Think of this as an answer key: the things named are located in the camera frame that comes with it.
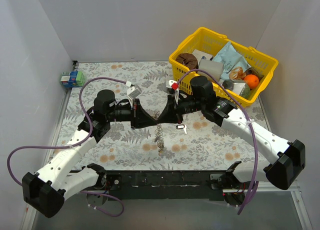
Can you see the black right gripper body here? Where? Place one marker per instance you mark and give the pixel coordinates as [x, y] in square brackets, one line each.
[178, 109]

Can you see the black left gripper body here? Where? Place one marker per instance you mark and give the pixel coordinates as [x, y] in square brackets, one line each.
[134, 113]

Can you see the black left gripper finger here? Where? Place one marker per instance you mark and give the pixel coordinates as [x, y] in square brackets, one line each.
[141, 115]
[145, 121]

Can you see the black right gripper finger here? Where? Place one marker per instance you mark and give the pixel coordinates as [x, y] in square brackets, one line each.
[168, 108]
[167, 119]

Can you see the steel disc with keyrings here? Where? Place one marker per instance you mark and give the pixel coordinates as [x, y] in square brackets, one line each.
[159, 139]

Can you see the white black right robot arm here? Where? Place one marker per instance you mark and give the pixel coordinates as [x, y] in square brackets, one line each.
[284, 160]

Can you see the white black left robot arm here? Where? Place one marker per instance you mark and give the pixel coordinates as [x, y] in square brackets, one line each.
[48, 188]

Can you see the black key tag white label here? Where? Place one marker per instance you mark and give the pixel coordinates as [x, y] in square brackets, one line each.
[180, 126]

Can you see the floral table mat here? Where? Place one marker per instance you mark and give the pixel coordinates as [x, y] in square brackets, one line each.
[179, 141]

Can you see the brown round package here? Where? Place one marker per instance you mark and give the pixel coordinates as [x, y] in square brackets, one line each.
[188, 60]

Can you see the white cylinder container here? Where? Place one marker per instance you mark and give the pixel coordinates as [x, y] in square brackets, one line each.
[215, 69]

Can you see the white box in basket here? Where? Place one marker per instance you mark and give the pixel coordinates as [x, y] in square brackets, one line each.
[199, 55]

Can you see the green speckled package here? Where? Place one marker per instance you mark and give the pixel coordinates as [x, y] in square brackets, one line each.
[241, 89]

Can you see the blue green sponge pack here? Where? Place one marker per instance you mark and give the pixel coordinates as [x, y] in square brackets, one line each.
[73, 79]

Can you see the light blue chips bag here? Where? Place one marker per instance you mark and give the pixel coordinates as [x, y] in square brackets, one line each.
[234, 64]

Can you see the orange fruit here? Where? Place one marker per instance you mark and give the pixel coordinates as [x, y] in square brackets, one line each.
[252, 81]

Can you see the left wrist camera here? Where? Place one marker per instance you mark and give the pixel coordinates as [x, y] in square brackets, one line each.
[133, 92]

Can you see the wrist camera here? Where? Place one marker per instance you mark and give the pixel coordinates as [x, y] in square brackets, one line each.
[173, 89]
[133, 92]

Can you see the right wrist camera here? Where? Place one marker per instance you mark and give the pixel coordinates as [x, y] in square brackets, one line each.
[173, 89]

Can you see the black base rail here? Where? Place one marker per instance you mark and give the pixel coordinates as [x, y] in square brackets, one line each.
[173, 184]

